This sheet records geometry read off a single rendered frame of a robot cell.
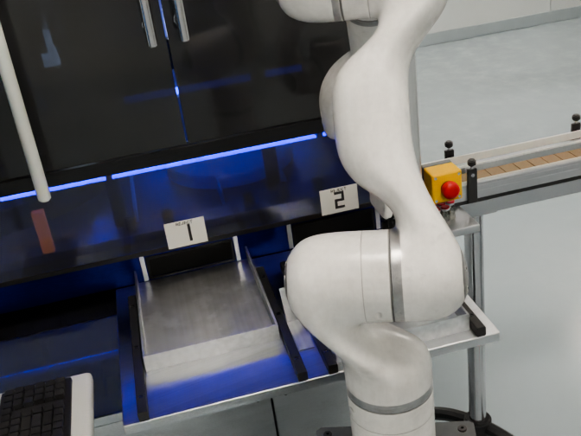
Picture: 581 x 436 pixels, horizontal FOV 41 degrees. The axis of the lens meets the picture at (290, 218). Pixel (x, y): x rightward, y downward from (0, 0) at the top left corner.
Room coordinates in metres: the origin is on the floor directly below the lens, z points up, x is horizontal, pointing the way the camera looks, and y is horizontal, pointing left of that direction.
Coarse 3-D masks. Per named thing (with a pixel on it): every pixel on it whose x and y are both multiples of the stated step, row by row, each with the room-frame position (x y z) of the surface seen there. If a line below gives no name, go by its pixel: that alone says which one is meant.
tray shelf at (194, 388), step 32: (288, 256) 1.56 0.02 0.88; (128, 288) 1.52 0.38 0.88; (128, 320) 1.38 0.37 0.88; (128, 352) 1.27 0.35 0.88; (256, 352) 1.21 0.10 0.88; (448, 352) 1.15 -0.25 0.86; (128, 384) 1.17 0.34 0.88; (160, 384) 1.15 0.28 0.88; (192, 384) 1.14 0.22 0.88; (224, 384) 1.13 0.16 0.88; (256, 384) 1.11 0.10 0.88; (288, 384) 1.10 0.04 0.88; (320, 384) 1.11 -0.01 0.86; (128, 416) 1.07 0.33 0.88; (160, 416) 1.06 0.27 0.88; (192, 416) 1.07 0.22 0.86
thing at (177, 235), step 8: (168, 224) 1.47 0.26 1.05; (176, 224) 1.47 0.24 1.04; (184, 224) 1.47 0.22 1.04; (192, 224) 1.48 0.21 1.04; (200, 224) 1.48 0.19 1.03; (168, 232) 1.47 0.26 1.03; (176, 232) 1.47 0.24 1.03; (184, 232) 1.47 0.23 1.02; (192, 232) 1.47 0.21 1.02; (200, 232) 1.48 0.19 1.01; (168, 240) 1.47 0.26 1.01; (176, 240) 1.47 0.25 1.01; (184, 240) 1.47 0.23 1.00; (192, 240) 1.47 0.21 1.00; (200, 240) 1.48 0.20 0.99
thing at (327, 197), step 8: (352, 184) 1.53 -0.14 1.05; (320, 192) 1.52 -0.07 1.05; (328, 192) 1.53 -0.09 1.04; (344, 192) 1.53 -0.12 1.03; (352, 192) 1.53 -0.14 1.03; (320, 200) 1.52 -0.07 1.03; (328, 200) 1.53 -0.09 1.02; (344, 200) 1.53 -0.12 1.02; (352, 200) 1.53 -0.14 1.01; (328, 208) 1.52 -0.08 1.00; (336, 208) 1.53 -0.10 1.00; (344, 208) 1.53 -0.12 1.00; (352, 208) 1.53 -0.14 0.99
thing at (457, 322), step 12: (456, 312) 1.23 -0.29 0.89; (468, 312) 1.19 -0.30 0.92; (396, 324) 1.23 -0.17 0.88; (408, 324) 1.23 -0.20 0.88; (420, 324) 1.22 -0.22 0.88; (432, 324) 1.17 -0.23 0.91; (444, 324) 1.18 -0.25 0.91; (456, 324) 1.18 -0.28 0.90; (468, 324) 1.18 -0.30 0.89; (420, 336) 1.17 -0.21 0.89; (432, 336) 1.17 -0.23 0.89; (444, 336) 1.18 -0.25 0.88; (336, 360) 1.14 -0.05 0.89
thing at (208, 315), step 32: (160, 288) 1.49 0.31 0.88; (192, 288) 1.47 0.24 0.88; (224, 288) 1.46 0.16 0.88; (256, 288) 1.44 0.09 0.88; (160, 320) 1.36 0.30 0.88; (192, 320) 1.35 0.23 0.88; (224, 320) 1.33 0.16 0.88; (256, 320) 1.31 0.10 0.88; (160, 352) 1.20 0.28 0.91; (192, 352) 1.21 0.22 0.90; (224, 352) 1.22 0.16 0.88
